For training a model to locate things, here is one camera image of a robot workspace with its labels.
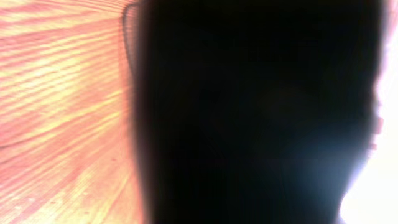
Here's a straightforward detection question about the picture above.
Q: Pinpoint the blue Galaxy smartphone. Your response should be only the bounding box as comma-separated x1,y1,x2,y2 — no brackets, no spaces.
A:
122,0,385,224

